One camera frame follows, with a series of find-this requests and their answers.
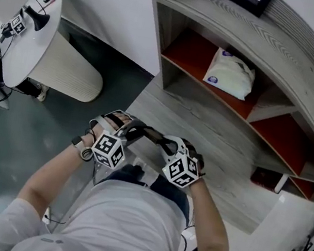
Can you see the person's white shirt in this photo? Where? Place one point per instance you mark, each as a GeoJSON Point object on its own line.
{"type": "Point", "coordinates": [127, 228]}

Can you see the spare hand-held gripper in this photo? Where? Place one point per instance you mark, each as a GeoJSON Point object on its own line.
{"type": "Point", "coordinates": [16, 24]}

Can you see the grey wooden shelf cabinet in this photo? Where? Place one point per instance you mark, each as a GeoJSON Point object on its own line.
{"type": "Point", "coordinates": [217, 138]}

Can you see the person's dark trousers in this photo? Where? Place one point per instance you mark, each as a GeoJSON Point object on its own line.
{"type": "Point", "coordinates": [169, 193]}

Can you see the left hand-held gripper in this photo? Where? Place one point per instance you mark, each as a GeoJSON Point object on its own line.
{"type": "Point", "coordinates": [108, 147]}

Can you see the person's right forearm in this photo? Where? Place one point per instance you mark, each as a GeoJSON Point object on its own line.
{"type": "Point", "coordinates": [212, 221]}

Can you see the person's left hand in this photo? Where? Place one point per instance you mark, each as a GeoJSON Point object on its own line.
{"type": "Point", "coordinates": [121, 120]}

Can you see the black handheld device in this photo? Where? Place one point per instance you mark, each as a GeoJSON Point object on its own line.
{"type": "Point", "coordinates": [37, 19]}

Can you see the white tissue pack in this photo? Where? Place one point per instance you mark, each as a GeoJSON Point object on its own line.
{"type": "Point", "coordinates": [229, 74]}

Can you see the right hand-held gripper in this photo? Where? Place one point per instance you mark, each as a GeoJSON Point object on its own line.
{"type": "Point", "coordinates": [182, 170]}

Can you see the white round table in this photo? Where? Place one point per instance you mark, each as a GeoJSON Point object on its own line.
{"type": "Point", "coordinates": [38, 50]}

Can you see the white wrist watch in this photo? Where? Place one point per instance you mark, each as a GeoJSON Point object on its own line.
{"type": "Point", "coordinates": [83, 149]}

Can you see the dark red box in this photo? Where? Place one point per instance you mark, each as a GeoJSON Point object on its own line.
{"type": "Point", "coordinates": [265, 178]}

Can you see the person's left forearm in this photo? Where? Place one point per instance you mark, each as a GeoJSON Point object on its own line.
{"type": "Point", "coordinates": [52, 172]}

